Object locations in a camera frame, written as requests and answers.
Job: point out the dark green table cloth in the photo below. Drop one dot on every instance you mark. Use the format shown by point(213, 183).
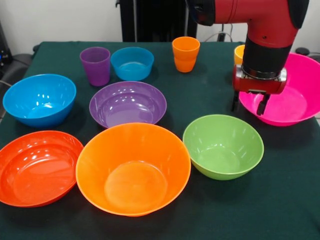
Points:
point(160, 225)

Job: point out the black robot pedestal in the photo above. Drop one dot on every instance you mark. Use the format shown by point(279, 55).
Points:
point(155, 20)

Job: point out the small blue bowl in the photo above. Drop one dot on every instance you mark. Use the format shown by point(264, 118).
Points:
point(131, 67)

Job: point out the yellow cup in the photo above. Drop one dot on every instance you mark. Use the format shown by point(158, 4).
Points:
point(238, 56)

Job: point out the orange cup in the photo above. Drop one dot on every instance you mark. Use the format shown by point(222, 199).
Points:
point(186, 55)

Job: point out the purple bowl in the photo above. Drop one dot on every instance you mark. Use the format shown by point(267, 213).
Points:
point(127, 105)

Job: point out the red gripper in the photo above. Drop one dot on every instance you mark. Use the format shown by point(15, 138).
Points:
point(260, 85)

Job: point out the black equipment box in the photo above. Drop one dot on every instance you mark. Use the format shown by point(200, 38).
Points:
point(5, 57)

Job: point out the red bowl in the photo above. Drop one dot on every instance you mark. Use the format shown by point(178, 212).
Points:
point(37, 170)

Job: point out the large blue bowl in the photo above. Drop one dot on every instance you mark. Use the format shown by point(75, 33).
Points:
point(37, 100)

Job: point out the pink bowl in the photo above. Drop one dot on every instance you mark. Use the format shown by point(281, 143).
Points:
point(295, 100)

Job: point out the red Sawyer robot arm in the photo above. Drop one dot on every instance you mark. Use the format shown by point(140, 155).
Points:
point(265, 25)

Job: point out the large orange bowl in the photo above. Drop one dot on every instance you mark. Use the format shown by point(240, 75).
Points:
point(132, 175)

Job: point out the purple cup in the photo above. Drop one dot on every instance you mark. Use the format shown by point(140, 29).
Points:
point(96, 67)

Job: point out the green bowl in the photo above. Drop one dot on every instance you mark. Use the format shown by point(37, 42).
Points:
point(222, 147)

